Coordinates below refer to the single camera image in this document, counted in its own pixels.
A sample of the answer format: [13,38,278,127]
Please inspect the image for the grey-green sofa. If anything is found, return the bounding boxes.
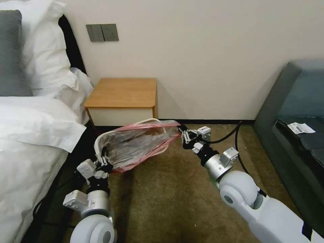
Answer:
[252,59,324,237]

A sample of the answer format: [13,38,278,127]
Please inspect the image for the crumpled white pillow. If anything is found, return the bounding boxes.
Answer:
[32,66,95,125]

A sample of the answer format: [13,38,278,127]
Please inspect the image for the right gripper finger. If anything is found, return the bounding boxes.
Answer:
[178,124,199,136]
[181,133,195,150]

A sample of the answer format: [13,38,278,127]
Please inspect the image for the large white pillow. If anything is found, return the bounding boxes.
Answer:
[0,0,72,89]

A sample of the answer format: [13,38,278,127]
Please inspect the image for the grey wall switch plate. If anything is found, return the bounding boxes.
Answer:
[86,24,103,43]

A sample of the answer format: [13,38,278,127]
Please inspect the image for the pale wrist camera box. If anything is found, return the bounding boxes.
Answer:
[77,159,97,182]
[197,126,211,140]

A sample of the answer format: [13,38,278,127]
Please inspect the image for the white plastic trash can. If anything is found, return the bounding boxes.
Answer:
[94,117,163,173]

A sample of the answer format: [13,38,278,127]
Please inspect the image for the white printed label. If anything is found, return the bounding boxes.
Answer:
[287,121,317,134]

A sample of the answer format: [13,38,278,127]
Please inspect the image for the dark baseboard strip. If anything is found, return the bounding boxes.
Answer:
[93,118,257,126]

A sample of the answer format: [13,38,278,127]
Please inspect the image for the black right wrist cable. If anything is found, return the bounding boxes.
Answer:
[209,120,251,177]

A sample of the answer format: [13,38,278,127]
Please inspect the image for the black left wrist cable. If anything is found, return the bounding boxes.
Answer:
[32,174,76,226]

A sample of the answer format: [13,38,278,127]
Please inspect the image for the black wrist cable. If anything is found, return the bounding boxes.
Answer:
[32,174,76,226]
[209,120,251,177]

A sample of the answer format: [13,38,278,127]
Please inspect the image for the grey wall socket plate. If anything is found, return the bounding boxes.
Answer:
[101,23,119,42]

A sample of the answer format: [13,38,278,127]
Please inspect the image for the white duvet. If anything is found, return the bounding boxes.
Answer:
[0,96,87,243]

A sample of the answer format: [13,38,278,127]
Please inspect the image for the black bed headboard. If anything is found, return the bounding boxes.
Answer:
[58,13,88,76]

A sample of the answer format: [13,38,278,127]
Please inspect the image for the clear red-trimmed garbage bag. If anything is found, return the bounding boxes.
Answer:
[101,120,183,175]

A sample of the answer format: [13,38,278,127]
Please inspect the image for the grey textured pillow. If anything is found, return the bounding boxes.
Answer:
[0,10,34,97]

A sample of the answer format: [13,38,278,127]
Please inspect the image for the flat black bag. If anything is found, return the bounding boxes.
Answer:
[273,116,324,179]

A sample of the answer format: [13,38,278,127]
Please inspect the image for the wooden top bedside table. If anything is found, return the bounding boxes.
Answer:
[84,78,158,127]

